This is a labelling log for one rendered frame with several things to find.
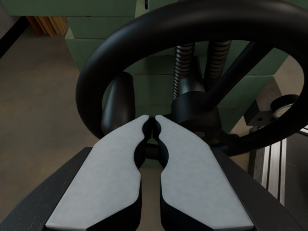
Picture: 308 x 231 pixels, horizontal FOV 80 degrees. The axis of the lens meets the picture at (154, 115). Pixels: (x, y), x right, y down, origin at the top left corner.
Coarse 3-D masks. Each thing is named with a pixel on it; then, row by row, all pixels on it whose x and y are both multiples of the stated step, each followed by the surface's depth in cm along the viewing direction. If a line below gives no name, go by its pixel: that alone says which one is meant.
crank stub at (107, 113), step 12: (120, 72) 16; (120, 84) 15; (132, 84) 16; (108, 96) 14; (120, 96) 14; (132, 96) 15; (108, 108) 13; (120, 108) 13; (132, 108) 14; (108, 120) 13; (120, 120) 13; (132, 120) 13; (108, 132) 13
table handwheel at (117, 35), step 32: (192, 0) 12; (224, 0) 12; (256, 0) 12; (128, 32) 13; (160, 32) 12; (192, 32) 12; (224, 32) 12; (256, 32) 12; (288, 32) 12; (96, 64) 15; (128, 64) 15; (192, 64) 27; (256, 64) 16; (96, 96) 18; (192, 96) 22; (224, 96) 19; (96, 128) 24; (192, 128) 21; (288, 128) 24
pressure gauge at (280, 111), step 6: (282, 96) 42; (288, 96) 41; (294, 96) 41; (276, 102) 43; (282, 102) 42; (288, 102) 41; (294, 102) 40; (276, 108) 43; (282, 108) 41; (288, 108) 42; (276, 114) 44; (282, 114) 44
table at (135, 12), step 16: (16, 0) 28; (32, 0) 28; (48, 0) 28; (64, 0) 28; (80, 0) 28; (96, 0) 28; (112, 0) 28; (128, 0) 28; (144, 0) 28; (288, 0) 28; (304, 0) 28; (96, 16) 31; (112, 16) 31; (128, 16) 31; (208, 48) 24; (240, 48) 24
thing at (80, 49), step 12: (72, 36) 34; (72, 48) 36; (84, 48) 36; (276, 48) 36; (84, 60) 38; (144, 60) 38; (156, 60) 38; (168, 60) 38; (204, 60) 38; (228, 60) 38; (264, 60) 38; (276, 60) 38; (132, 72) 41; (144, 72) 41; (156, 72) 41; (168, 72) 41; (252, 72) 41; (264, 72) 41
